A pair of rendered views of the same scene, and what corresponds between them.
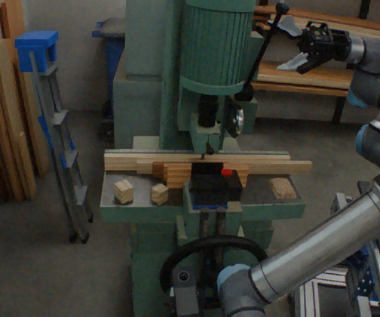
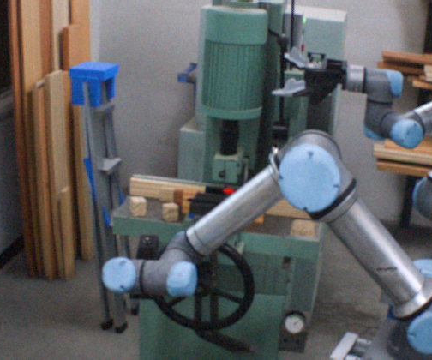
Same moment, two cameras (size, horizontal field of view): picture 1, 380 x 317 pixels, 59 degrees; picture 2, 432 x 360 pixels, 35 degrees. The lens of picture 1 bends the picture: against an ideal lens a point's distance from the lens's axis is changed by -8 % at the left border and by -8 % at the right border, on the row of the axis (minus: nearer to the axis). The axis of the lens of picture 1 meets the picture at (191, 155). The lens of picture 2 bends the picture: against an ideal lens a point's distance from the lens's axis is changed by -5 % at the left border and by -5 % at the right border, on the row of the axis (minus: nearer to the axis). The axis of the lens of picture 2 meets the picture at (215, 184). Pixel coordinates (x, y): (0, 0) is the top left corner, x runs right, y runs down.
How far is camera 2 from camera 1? 117 cm
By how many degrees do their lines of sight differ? 20
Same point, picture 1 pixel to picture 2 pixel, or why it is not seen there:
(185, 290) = (146, 249)
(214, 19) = (221, 50)
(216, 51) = (224, 78)
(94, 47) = (187, 99)
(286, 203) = (297, 238)
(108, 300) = not seen: outside the picture
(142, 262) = not seen: hidden behind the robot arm
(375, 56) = (376, 85)
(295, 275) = (213, 224)
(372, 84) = (377, 113)
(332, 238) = (238, 195)
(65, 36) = (148, 81)
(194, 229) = not seen: hidden behind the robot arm
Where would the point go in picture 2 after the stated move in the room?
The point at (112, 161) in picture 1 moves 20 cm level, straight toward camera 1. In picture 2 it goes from (137, 185) to (124, 209)
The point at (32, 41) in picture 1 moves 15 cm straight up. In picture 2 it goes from (87, 71) to (88, 34)
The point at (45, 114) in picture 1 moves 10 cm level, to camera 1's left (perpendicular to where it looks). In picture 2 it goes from (92, 155) to (71, 152)
